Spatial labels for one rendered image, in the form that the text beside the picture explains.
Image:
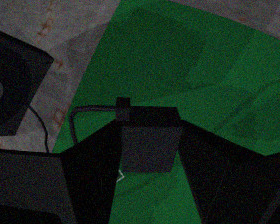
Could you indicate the green circuit board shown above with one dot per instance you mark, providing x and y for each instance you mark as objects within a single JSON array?
[{"x": 221, "y": 75}]

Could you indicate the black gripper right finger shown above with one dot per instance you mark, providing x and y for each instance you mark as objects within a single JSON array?
[{"x": 229, "y": 183}]

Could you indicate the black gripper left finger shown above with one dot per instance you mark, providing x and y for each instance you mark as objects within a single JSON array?
[{"x": 77, "y": 185}]

